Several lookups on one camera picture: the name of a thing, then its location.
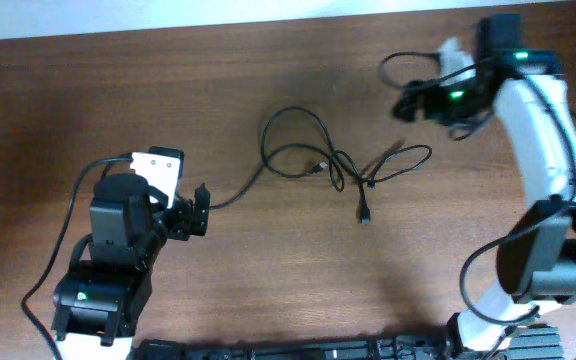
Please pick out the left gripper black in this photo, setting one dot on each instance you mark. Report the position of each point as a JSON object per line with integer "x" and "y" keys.
{"x": 184, "y": 220}

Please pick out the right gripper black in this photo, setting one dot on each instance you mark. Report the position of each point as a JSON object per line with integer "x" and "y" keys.
{"x": 413, "y": 103}

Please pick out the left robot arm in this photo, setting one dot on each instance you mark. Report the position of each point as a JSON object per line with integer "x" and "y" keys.
{"x": 109, "y": 279}

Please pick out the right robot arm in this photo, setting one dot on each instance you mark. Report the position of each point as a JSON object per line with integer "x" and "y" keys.
{"x": 536, "y": 261}

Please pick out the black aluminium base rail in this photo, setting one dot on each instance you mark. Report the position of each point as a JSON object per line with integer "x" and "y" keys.
{"x": 318, "y": 347}

